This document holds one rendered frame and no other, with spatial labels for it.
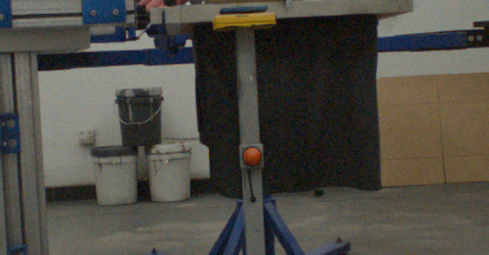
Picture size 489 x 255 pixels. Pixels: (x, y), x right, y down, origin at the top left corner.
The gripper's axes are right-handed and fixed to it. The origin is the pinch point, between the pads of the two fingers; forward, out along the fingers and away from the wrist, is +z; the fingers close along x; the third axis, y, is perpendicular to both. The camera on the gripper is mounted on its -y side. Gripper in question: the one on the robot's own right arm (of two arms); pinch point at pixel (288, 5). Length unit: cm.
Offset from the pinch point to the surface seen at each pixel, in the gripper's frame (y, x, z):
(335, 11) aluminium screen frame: -10.7, 1.8, 2.0
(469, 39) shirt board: -70, -99, 8
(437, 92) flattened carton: -150, -467, 36
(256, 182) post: 11.1, 21.0, 38.8
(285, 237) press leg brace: -9, -125, 75
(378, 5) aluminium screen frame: -20.9, 1.8, 1.1
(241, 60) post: 13.1, 21.0, 12.5
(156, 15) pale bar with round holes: 32, -80, -4
